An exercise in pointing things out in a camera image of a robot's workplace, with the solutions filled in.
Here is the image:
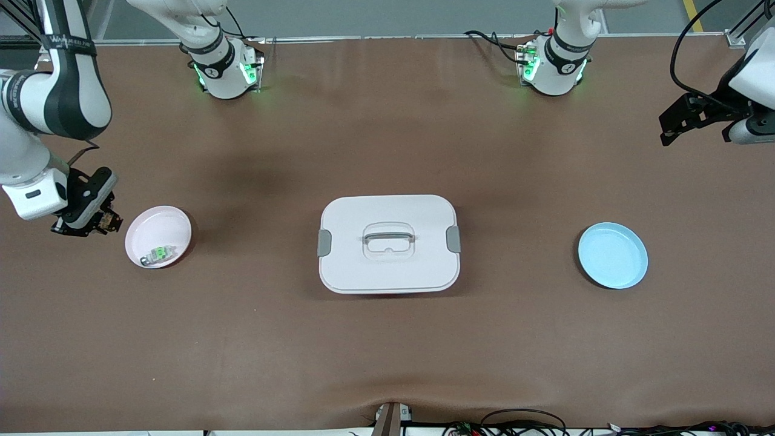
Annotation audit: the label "pale pink round plate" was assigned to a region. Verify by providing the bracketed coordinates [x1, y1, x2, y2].
[125, 206, 193, 269]

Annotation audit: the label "light blue round plate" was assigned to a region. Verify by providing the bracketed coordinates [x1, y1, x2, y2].
[577, 222, 649, 289]

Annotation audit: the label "pink storage box white lid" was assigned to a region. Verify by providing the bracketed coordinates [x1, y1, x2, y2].
[317, 194, 461, 296]

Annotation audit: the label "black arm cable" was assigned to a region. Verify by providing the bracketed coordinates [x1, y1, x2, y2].
[669, 0, 727, 107]

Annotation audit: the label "green push-button switch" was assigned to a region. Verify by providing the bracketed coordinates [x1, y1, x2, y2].
[140, 245, 177, 267]

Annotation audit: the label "aluminium frame corner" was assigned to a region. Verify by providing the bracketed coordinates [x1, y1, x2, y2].
[724, 0, 775, 49]

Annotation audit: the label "aluminium frame struts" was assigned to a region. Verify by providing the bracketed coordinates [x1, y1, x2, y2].
[0, 0, 46, 61]

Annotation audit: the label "black base cable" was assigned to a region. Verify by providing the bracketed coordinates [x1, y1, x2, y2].
[224, 6, 246, 40]
[465, 30, 527, 64]

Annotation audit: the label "grey lid handle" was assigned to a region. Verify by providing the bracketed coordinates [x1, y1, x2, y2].
[362, 230, 417, 246]

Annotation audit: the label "black cable bundle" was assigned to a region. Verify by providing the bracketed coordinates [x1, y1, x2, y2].
[605, 421, 775, 436]

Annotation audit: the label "aluminium table edge rail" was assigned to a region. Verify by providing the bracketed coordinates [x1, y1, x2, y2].
[97, 33, 727, 44]

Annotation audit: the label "black looped cable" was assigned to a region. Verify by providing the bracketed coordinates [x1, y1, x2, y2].
[480, 409, 568, 436]

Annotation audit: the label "brown camera mount post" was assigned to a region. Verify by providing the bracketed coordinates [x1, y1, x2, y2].
[371, 401, 414, 436]

